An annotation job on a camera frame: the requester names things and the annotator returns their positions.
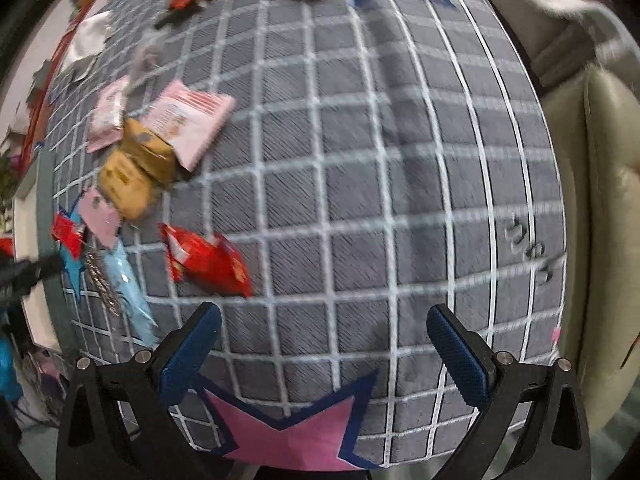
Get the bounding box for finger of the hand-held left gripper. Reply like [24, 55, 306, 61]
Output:
[0, 252, 63, 306]

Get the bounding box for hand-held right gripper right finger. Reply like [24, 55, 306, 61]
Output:
[426, 303, 593, 480]

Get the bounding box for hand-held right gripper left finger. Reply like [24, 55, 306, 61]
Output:
[56, 301, 236, 480]

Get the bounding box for grey white cardboard box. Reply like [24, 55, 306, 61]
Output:
[11, 147, 68, 356]

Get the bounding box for red snack packet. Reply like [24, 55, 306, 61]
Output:
[159, 223, 255, 298]
[51, 212, 87, 261]

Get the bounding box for clear packet with brown bar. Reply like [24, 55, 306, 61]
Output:
[85, 250, 123, 317]

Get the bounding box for light blue snack packet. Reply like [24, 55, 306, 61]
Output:
[102, 237, 161, 348]

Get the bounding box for plain pink snack packet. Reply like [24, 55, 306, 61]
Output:
[77, 187, 123, 251]

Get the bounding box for long yellow snack packet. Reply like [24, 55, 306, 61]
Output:
[97, 147, 156, 221]

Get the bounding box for gold snack packet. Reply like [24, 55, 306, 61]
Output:
[120, 117, 183, 186]

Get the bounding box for pink white snack packet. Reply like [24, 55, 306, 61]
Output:
[137, 80, 237, 171]
[86, 76, 132, 153]

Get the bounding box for white clear snack packet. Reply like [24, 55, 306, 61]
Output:
[127, 30, 166, 91]

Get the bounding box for teal fuzzy cloth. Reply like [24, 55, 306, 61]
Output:
[0, 335, 23, 403]

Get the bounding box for green leafy plant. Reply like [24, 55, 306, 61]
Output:
[0, 150, 23, 201]

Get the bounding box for pink star patch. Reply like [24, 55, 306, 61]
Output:
[192, 371, 378, 471]

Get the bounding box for red trimmed long shelf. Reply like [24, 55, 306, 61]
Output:
[20, 10, 81, 171]

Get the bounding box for beige sofa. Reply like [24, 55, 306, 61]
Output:
[457, 0, 640, 426]

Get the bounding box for grey checked blanket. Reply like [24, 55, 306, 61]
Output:
[37, 0, 568, 471]

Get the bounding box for white tissue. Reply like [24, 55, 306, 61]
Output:
[60, 10, 116, 81]

